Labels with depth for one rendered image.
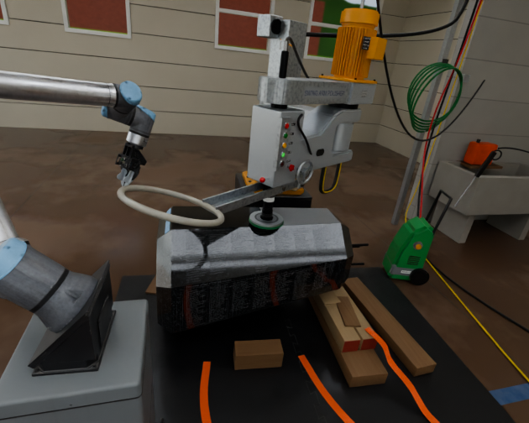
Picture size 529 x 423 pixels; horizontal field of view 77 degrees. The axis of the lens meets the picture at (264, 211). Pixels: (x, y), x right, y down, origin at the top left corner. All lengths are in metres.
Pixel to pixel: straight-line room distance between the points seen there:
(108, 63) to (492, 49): 6.59
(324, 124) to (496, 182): 2.69
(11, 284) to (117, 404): 0.47
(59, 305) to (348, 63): 1.98
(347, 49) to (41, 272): 1.96
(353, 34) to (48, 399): 2.24
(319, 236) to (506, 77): 3.42
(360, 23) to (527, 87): 3.28
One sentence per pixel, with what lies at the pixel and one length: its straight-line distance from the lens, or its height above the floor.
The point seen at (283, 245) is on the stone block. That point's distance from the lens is 2.09.
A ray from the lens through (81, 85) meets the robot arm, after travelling 1.42.
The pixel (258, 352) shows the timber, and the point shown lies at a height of 0.13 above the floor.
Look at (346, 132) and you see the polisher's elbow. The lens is 2.38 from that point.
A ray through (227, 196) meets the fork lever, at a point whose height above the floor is 1.06.
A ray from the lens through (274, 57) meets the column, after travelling 2.83.
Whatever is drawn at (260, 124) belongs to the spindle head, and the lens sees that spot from 1.86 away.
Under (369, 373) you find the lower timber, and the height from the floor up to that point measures 0.11.
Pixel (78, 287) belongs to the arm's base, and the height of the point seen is 1.10.
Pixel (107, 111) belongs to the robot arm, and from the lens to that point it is 1.58.
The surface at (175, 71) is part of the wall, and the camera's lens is 7.95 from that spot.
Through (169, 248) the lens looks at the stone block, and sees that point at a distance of 1.99.
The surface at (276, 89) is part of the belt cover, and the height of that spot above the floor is 1.64.
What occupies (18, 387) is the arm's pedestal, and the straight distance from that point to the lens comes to 1.29.
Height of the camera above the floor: 1.77
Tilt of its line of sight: 25 degrees down
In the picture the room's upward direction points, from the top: 6 degrees clockwise
